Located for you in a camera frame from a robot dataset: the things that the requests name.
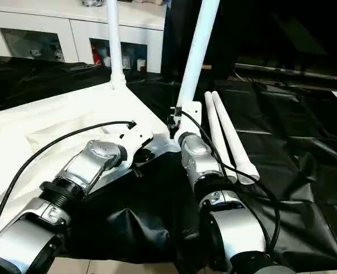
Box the white plastic table leg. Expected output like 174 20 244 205
205 91 238 184
176 0 221 109
212 91 260 184
105 0 127 91

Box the white plastic table top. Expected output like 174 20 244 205
0 80 183 229

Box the black mat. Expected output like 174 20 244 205
0 56 337 273

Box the white cabinet with glass doors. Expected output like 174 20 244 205
0 0 168 74

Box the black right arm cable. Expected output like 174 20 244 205
177 110 281 255

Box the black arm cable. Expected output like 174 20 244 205
177 110 281 255
0 120 137 249

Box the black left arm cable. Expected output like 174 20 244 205
0 120 137 249

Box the grey metal rail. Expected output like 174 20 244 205
234 63 337 84

